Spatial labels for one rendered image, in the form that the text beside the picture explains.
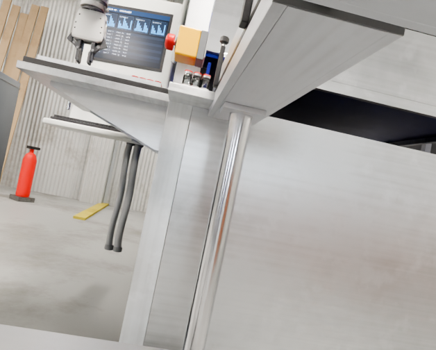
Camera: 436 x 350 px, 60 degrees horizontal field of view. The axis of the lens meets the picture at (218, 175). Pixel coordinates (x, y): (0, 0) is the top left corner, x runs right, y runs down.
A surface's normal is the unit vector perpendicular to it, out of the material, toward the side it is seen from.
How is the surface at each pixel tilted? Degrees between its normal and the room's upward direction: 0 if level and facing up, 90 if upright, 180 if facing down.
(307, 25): 180
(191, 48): 90
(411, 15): 180
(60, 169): 90
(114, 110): 90
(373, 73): 90
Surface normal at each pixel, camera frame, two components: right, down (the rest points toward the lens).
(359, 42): -0.20, 0.98
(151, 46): -0.07, -0.03
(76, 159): 0.14, 0.02
